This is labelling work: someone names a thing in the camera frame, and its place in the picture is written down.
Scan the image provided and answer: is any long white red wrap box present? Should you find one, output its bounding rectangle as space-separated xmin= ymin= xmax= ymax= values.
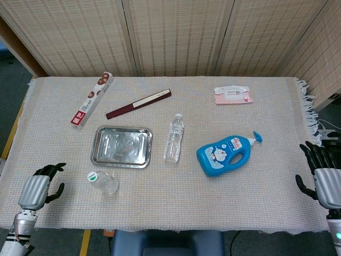
xmin=70 ymin=71 xmax=115 ymax=131

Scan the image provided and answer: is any bamboo folding screen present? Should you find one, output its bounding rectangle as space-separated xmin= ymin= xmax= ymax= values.
xmin=0 ymin=0 xmax=341 ymax=107

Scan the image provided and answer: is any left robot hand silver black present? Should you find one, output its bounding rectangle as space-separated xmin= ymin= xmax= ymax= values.
xmin=18 ymin=162 xmax=67 ymax=211

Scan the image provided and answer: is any clear water bottle white cap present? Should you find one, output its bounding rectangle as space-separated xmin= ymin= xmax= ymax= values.
xmin=163 ymin=113 xmax=185 ymax=163

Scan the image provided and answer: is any dark red folded fan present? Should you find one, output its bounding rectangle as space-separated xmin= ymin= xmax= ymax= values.
xmin=105 ymin=89 xmax=172 ymax=120

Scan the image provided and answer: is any blue detergent pump bottle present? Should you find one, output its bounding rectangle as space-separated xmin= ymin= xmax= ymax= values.
xmin=196 ymin=130 xmax=264 ymax=178

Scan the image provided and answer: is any black cable under table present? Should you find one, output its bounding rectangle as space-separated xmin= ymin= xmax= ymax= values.
xmin=229 ymin=230 xmax=242 ymax=256

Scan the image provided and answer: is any pink wet wipes pack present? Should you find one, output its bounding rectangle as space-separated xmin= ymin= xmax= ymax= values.
xmin=213 ymin=85 xmax=254 ymax=105

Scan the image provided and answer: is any white cable on floor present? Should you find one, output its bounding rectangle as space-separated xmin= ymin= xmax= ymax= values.
xmin=318 ymin=119 xmax=341 ymax=134

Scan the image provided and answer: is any small transparent bottle green cap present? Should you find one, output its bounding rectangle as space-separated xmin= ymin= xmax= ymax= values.
xmin=87 ymin=170 xmax=119 ymax=195

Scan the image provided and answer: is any blue padded chair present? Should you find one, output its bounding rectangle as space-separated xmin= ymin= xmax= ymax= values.
xmin=110 ymin=229 xmax=224 ymax=256

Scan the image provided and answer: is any stainless steel rectangular tray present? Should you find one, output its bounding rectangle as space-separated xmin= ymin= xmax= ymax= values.
xmin=90 ymin=125 xmax=154 ymax=169

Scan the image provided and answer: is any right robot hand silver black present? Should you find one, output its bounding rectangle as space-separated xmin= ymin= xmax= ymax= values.
xmin=295 ymin=140 xmax=341 ymax=210

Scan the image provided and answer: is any beige woven fringed tablecloth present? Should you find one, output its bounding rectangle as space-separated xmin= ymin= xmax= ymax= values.
xmin=0 ymin=76 xmax=332 ymax=236

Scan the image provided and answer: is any black equipment on floor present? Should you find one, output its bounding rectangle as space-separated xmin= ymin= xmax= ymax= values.
xmin=321 ymin=130 xmax=341 ymax=150

